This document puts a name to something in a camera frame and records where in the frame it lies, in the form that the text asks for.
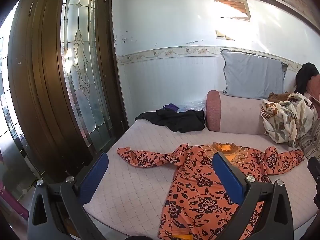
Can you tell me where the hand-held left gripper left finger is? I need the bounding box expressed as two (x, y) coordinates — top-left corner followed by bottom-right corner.
(27, 152), (118, 240)

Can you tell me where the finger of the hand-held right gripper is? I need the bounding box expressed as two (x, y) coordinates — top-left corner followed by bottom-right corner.
(307, 156), (320, 196)

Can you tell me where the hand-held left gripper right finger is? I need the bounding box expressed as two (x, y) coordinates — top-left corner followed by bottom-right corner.
(212, 152), (294, 240)

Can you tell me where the orange floral blouse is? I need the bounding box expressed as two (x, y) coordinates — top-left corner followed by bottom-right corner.
(117, 142), (305, 240)

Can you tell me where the patterned sofa cushion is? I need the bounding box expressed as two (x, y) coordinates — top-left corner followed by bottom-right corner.
(299, 124), (320, 160)

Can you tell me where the white quilted mattress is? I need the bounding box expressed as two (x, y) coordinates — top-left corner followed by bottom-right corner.
(84, 119), (320, 233)

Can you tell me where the cream floral blanket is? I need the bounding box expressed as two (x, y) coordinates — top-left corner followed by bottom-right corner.
(261, 92), (318, 147)

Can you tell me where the pink and white bolster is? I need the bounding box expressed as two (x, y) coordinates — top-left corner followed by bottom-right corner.
(205, 90), (269, 137)

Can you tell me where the black cloth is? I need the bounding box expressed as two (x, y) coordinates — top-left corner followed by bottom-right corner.
(135, 109), (205, 133)

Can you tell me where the clear plastic bag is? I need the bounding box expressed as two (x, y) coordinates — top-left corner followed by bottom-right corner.
(177, 100), (207, 112)

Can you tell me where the brown cloth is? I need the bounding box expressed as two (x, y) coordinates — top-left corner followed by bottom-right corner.
(268, 92), (295, 103)

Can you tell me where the magenta object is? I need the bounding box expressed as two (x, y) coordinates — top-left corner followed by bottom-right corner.
(0, 182), (28, 221)

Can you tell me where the dark cloth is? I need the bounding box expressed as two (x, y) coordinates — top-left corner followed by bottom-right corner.
(294, 62), (320, 94)

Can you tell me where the grey pillow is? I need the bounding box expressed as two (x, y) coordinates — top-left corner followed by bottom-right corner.
(221, 49), (288, 100)

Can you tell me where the brown door with stained glass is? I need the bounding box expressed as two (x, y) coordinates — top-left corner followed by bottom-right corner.
(7, 0), (129, 180)

